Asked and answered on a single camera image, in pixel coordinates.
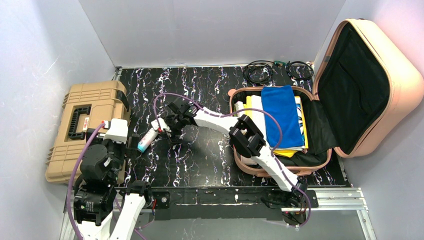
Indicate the white teal gradient bottle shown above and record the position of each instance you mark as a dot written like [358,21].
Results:
[146,140]

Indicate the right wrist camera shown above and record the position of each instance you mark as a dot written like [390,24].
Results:
[160,125]

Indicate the white shirt blue print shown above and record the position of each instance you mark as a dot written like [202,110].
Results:
[255,102]

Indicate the tan plastic tool case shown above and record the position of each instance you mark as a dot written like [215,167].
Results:
[85,106]

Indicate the pink suitcase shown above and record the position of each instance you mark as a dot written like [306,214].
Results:
[363,88]

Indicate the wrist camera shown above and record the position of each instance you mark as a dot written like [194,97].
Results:
[160,125]
[117,130]

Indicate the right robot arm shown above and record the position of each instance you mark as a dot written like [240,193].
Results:
[245,136]

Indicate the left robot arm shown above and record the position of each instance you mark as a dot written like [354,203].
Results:
[95,192]

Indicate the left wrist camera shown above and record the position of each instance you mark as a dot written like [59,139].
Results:
[117,130]

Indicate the blue microfibre towel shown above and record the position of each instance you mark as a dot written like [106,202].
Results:
[283,129]

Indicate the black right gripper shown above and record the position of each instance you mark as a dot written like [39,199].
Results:
[171,126]

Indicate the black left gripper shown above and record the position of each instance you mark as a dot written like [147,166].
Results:
[133,141]

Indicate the aluminium frame rail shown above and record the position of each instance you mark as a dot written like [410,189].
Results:
[254,202]

